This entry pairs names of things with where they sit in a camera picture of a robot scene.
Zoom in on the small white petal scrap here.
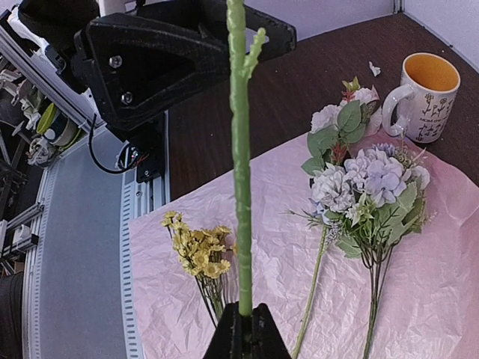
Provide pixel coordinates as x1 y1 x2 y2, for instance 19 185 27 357
368 61 382 77

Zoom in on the yellow-inside floral mug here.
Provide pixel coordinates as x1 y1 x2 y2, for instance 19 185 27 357
382 52 461 144

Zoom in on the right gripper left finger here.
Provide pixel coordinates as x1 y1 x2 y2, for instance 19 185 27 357
203 302 245 359

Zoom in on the pink peony flower stem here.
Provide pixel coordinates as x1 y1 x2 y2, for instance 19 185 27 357
226 1 266 318

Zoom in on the blue hydrangea flower bunch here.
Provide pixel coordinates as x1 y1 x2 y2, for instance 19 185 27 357
299 143 430 358

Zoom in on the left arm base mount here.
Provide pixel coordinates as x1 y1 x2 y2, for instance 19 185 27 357
88 112 167 183

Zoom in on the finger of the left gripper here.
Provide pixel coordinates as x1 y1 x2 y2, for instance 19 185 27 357
134 1 296 62
74 13 228 131

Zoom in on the pink wrapping paper sheet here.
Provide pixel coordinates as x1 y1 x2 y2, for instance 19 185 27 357
129 136 478 358

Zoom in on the yellow small flower bunch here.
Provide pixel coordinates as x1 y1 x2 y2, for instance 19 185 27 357
161 211 237 325

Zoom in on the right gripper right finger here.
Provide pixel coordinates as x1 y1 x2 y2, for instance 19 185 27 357
251 303 291 359

